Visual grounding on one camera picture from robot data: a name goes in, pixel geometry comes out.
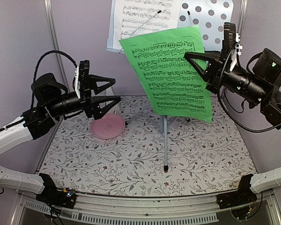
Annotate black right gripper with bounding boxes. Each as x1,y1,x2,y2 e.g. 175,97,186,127
184,48,267,104

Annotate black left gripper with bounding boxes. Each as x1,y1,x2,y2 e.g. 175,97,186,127
47,74,121,119

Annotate light blue music stand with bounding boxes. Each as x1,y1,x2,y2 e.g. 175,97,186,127
106,0,235,173

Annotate green sheet music page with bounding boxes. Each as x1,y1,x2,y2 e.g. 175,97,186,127
120,25,212,123

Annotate white sheet music page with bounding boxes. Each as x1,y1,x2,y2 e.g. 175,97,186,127
107,0,182,52

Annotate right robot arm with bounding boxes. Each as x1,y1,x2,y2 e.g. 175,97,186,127
184,48,281,133

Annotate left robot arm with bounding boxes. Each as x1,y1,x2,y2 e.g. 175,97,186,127
0,71,121,203

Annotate white metronome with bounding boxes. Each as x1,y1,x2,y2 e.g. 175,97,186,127
100,87,114,107

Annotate pink plastic plate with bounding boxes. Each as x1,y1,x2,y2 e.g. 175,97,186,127
90,113,125,140

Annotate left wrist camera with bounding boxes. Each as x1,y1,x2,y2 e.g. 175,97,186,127
73,60,90,100

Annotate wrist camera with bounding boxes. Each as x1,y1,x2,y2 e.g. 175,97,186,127
73,60,90,100
222,22,243,62

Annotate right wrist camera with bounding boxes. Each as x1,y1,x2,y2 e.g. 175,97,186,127
222,22,243,62

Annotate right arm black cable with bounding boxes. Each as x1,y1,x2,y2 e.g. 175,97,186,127
216,49,281,132

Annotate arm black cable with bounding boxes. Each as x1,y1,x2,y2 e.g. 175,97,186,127
216,49,281,132
32,50,78,108

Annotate right aluminium frame post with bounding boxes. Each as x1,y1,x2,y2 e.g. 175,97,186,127
237,0,248,36

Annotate aluminium frame post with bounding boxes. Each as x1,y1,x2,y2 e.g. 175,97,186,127
44,0,70,89
237,0,248,36

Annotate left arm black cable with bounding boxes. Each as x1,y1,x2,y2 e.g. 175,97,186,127
32,50,78,108

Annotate left aluminium frame post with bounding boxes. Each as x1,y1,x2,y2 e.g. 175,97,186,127
44,0,70,89

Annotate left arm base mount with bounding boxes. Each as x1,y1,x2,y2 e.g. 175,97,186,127
36,173,77,209

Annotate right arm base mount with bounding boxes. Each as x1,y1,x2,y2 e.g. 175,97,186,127
216,174,257,209

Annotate front aluminium rail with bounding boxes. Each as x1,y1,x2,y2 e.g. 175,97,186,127
17,185,276,225

